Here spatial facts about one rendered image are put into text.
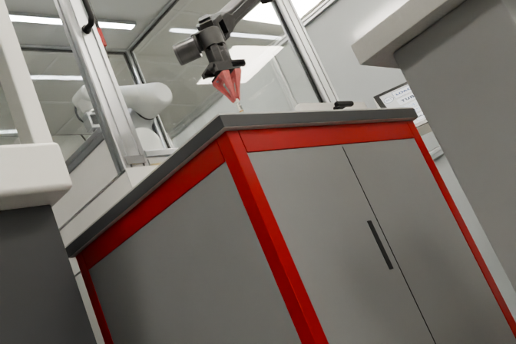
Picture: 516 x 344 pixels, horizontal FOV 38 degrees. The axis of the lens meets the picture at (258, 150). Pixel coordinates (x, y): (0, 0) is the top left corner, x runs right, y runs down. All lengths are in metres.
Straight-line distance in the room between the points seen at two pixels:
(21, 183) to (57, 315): 0.25
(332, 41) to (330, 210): 2.76
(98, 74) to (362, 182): 0.86
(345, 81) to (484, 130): 2.87
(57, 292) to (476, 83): 0.84
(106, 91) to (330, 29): 2.25
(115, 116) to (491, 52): 1.11
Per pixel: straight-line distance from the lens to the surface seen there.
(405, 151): 1.68
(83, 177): 2.09
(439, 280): 1.55
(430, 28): 1.24
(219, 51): 1.89
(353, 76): 4.00
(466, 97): 1.21
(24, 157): 1.49
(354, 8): 4.04
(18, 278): 1.46
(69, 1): 2.18
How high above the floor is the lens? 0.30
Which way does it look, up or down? 17 degrees up
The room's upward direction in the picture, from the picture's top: 23 degrees counter-clockwise
